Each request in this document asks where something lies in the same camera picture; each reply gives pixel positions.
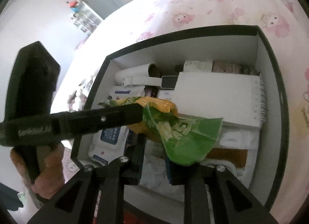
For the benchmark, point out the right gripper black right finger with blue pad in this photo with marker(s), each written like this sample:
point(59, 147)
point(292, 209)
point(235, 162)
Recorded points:
point(215, 194)

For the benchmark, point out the white wire shelf rack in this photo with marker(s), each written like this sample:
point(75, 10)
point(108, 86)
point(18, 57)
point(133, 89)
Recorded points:
point(86, 19)

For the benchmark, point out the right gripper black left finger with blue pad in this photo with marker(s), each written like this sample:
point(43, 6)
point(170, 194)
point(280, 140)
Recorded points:
point(96, 194)

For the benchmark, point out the brown patterned tube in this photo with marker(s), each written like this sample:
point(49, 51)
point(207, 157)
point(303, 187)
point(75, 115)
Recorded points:
point(218, 67)

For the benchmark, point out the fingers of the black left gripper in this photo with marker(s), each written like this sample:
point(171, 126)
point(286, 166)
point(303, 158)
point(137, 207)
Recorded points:
point(99, 119)

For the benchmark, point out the white lint roller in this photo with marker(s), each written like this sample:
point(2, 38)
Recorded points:
point(147, 75)

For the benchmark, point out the yellow snack bag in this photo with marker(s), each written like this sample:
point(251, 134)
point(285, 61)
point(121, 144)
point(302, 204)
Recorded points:
point(158, 114)

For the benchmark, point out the pink cartoon print bedsheet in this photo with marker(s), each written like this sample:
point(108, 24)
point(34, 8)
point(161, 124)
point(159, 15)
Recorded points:
point(285, 25)

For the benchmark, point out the person's left hand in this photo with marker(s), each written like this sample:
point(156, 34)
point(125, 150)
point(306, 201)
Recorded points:
point(51, 179)

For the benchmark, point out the black storage box white interior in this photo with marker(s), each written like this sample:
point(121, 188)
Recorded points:
point(243, 44)

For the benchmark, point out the white spiral notebook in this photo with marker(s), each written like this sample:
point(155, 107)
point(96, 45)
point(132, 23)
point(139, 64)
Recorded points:
point(238, 99)

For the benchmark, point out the green snack bag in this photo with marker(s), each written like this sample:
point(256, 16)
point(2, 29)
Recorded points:
point(193, 137)

